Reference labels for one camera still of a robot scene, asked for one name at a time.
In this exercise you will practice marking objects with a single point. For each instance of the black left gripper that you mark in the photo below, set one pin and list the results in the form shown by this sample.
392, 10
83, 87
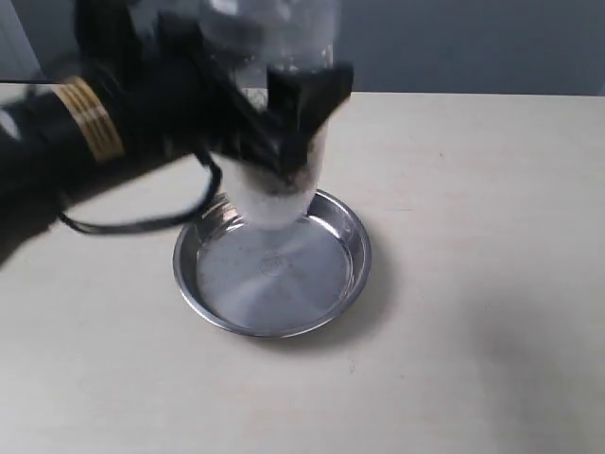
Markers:
159, 78

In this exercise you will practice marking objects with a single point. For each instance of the clear plastic shaker bottle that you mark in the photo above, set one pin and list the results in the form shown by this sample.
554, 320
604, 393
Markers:
249, 37

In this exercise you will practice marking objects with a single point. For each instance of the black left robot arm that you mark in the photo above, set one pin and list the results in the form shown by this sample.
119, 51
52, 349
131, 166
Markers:
59, 148

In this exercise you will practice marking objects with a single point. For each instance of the round stainless steel plate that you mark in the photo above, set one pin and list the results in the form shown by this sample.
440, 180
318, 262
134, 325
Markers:
273, 284

